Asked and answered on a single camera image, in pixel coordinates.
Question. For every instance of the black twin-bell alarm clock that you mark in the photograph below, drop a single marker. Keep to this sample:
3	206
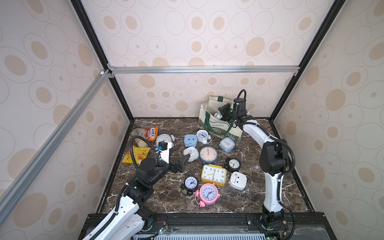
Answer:
189	186

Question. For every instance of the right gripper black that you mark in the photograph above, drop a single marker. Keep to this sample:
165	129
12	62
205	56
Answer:
226	109

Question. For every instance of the aluminium horizontal back rail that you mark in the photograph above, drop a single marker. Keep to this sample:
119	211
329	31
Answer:
204	70

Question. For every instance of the light blue square clock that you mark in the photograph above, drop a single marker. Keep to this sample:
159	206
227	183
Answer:
190	140

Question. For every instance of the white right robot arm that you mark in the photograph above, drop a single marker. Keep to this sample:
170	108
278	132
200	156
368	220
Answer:
276	159

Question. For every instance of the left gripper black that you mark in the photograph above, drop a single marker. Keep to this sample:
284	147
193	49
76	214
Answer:
180	167

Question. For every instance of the small white round clock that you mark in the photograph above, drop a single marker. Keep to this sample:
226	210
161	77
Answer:
203	137

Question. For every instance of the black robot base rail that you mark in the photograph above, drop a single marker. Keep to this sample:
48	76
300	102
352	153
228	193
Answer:
308	226

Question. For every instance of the aluminium left side rail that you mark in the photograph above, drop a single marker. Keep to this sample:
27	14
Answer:
21	184

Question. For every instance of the small black round clock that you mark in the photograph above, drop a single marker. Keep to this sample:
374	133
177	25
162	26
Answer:
232	165

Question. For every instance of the white square clock face-down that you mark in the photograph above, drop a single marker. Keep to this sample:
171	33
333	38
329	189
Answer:
238	181

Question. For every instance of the white twin-bell alarm clock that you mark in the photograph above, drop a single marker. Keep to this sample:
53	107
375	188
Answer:
165	138

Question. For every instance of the pink twin-bell alarm clock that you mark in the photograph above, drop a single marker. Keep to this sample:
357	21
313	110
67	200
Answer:
207	195

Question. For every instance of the blue round clock beige face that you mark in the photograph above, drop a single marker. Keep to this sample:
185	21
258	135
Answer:
208	155

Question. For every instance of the blue square clock white face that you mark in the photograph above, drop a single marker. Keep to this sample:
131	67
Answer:
227	144

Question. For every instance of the yellow chips snack bag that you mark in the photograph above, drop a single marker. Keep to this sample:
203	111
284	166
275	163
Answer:
140	154

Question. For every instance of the black-backed white twin-bell clock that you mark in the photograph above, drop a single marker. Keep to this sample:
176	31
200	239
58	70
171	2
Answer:
218	115

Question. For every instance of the orange Fox's candy bag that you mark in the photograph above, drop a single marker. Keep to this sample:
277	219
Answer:
151	134

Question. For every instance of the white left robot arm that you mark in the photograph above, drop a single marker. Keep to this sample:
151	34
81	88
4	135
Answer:
129	216

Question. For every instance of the yellow rectangular alarm clock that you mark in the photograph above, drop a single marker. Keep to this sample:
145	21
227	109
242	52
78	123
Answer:
214	174

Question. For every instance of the white square clock orange hands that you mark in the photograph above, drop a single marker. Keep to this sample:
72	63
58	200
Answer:
193	152

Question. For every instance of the black right frame post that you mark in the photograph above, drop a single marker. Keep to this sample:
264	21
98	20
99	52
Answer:
313	47

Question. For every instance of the canvas tote bag green handles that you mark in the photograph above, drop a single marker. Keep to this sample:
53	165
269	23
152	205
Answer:
220	128

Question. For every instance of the black vertical frame post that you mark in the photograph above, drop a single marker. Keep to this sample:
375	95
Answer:
96	44

